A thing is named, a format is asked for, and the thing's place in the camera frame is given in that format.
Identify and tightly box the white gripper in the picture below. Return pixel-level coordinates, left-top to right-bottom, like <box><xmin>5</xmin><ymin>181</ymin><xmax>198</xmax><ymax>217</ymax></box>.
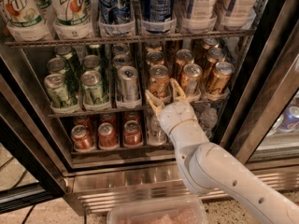
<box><xmin>145</xmin><ymin>78</ymin><xmax>198</xmax><ymax>135</ymax></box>

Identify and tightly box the orange can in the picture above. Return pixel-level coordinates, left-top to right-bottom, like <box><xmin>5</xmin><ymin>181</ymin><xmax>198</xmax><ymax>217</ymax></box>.
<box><xmin>179</xmin><ymin>63</ymin><xmax>203</xmax><ymax>96</ymax></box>
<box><xmin>149</xmin><ymin>65</ymin><xmax>170</xmax><ymax>98</ymax></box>
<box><xmin>192</xmin><ymin>38</ymin><xmax>219</xmax><ymax>63</ymax></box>
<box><xmin>146</xmin><ymin>50</ymin><xmax>164</xmax><ymax>67</ymax></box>
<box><xmin>173</xmin><ymin>49</ymin><xmax>194</xmax><ymax>81</ymax></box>
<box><xmin>206</xmin><ymin>62</ymin><xmax>235</xmax><ymax>95</ymax></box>
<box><xmin>203</xmin><ymin>48</ymin><xmax>225</xmax><ymax>80</ymax></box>

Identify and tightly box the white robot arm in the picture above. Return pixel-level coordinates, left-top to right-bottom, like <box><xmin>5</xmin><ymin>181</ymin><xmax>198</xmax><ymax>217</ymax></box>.
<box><xmin>145</xmin><ymin>79</ymin><xmax>299</xmax><ymax>224</ymax></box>

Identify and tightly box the red can front right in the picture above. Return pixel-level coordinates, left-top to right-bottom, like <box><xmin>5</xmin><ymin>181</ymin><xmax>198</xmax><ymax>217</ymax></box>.
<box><xmin>123</xmin><ymin>120</ymin><xmax>142</xmax><ymax>146</ymax></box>

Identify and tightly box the red can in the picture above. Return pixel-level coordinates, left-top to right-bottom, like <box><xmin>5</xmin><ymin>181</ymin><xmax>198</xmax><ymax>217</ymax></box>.
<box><xmin>71</xmin><ymin>125</ymin><xmax>94</xmax><ymax>151</ymax></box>
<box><xmin>123</xmin><ymin>120</ymin><xmax>142</xmax><ymax>146</ymax></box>
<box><xmin>97</xmin><ymin>122</ymin><xmax>118</xmax><ymax>148</ymax></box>

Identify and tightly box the silver can front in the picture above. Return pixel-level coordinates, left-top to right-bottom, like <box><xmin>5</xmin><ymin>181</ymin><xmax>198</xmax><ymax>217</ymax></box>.
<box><xmin>118</xmin><ymin>66</ymin><xmax>139</xmax><ymax>103</ymax></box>

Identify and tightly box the silver can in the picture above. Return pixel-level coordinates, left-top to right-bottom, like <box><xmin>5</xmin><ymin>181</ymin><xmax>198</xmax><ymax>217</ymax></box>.
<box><xmin>112</xmin><ymin>54</ymin><xmax>132</xmax><ymax>76</ymax></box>
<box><xmin>118</xmin><ymin>66</ymin><xmax>139</xmax><ymax>103</ymax></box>

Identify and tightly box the red can front middle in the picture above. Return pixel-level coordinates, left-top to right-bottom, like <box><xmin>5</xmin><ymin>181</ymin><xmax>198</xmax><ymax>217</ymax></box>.
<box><xmin>97</xmin><ymin>122</ymin><xmax>118</xmax><ymax>148</ymax></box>

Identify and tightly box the green can front right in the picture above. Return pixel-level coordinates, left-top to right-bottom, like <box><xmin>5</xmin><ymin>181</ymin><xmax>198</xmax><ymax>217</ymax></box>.
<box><xmin>80</xmin><ymin>70</ymin><xmax>108</xmax><ymax>105</ymax></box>

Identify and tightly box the green can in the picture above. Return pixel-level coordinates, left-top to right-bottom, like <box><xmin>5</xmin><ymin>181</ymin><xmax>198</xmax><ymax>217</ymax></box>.
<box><xmin>80</xmin><ymin>70</ymin><xmax>108</xmax><ymax>105</ymax></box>
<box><xmin>44</xmin><ymin>73</ymin><xmax>78</xmax><ymax>108</ymax></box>
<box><xmin>47</xmin><ymin>57</ymin><xmax>77</xmax><ymax>84</ymax></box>
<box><xmin>82</xmin><ymin>55</ymin><xmax>102</xmax><ymax>72</ymax></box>
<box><xmin>54</xmin><ymin>46</ymin><xmax>82</xmax><ymax>77</ymax></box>

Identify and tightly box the red can front left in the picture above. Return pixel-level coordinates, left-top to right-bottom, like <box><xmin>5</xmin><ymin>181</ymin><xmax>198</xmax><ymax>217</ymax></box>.
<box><xmin>71</xmin><ymin>125</ymin><xmax>94</xmax><ymax>151</ymax></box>

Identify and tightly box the blue can right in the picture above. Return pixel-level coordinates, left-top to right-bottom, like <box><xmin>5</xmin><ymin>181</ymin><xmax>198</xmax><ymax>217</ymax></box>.
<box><xmin>140</xmin><ymin>0</ymin><xmax>174</xmax><ymax>34</ymax></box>

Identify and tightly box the steel fridge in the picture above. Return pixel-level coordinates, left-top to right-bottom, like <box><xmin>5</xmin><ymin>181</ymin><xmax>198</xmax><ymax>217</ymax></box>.
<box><xmin>0</xmin><ymin>0</ymin><xmax>299</xmax><ymax>215</ymax></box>

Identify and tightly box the green can back left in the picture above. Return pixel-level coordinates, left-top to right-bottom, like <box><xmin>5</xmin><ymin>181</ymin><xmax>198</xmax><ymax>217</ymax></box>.
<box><xmin>54</xmin><ymin>46</ymin><xmax>82</xmax><ymax>77</ymax></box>

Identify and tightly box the blue pepsi can left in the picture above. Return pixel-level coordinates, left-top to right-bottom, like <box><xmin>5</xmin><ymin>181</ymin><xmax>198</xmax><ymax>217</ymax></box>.
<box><xmin>99</xmin><ymin>0</ymin><xmax>131</xmax><ymax>25</ymax></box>

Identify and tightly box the green can front left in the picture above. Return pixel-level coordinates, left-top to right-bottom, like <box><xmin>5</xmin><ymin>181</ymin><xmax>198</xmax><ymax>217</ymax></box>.
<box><xmin>44</xmin><ymin>73</ymin><xmax>78</xmax><ymax>108</ymax></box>

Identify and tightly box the blue can behind door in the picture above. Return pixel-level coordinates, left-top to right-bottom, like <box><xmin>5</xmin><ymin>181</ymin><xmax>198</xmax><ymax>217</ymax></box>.
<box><xmin>278</xmin><ymin>105</ymin><xmax>299</xmax><ymax>133</ymax></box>

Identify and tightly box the water bottle left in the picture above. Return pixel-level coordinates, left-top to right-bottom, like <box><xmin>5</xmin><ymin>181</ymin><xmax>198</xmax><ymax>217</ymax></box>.
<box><xmin>149</xmin><ymin>115</ymin><xmax>166</xmax><ymax>146</ymax></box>

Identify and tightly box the water bottle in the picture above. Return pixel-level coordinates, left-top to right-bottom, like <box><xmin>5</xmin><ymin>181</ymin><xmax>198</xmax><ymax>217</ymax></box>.
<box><xmin>149</xmin><ymin>115</ymin><xmax>166</xmax><ymax>146</ymax></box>
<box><xmin>199</xmin><ymin>108</ymin><xmax>218</xmax><ymax>138</ymax></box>

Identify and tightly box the water bottle right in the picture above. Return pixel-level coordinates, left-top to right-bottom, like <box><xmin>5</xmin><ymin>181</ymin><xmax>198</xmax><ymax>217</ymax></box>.
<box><xmin>199</xmin><ymin>108</ymin><xmax>218</xmax><ymax>138</ymax></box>

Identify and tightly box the white bottle left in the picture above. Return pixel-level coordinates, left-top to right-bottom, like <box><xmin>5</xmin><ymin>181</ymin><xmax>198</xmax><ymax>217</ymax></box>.
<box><xmin>178</xmin><ymin>0</ymin><xmax>217</xmax><ymax>34</ymax></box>

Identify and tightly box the white bottle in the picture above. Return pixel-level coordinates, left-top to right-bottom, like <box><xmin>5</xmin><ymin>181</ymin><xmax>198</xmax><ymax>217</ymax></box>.
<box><xmin>178</xmin><ymin>0</ymin><xmax>217</xmax><ymax>34</ymax></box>
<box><xmin>216</xmin><ymin>0</ymin><xmax>256</xmax><ymax>31</ymax></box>

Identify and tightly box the clear plastic container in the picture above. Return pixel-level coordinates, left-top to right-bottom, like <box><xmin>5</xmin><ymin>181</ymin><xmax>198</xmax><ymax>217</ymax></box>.
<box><xmin>107</xmin><ymin>195</ymin><xmax>208</xmax><ymax>224</ymax></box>

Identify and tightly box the white bottle right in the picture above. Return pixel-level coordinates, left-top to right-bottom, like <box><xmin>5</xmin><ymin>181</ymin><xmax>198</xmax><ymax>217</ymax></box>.
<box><xmin>216</xmin><ymin>0</ymin><xmax>256</xmax><ymax>31</ymax></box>

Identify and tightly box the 7up bottle right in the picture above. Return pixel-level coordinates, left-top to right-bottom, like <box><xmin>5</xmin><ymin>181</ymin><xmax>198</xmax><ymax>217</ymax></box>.
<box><xmin>52</xmin><ymin>0</ymin><xmax>93</xmax><ymax>40</ymax></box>

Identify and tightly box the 7up bottle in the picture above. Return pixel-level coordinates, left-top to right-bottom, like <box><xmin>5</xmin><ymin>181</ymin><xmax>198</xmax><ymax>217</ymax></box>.
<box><xmin>52</xmin><ymin>0</ymin><xmax>93</xmax><ymax>40</ymax></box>
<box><xmin>1</xmin><ymin>0</ymin><xmax>51</xmax><ymax>41</ymax></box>

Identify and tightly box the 7up bottle left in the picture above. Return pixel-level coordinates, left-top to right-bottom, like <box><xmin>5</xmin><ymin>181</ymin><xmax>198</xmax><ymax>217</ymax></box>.
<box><xmin>1</xmin><ymin>0</ymin><xmax>51</xmax><ymax>41</ymax></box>

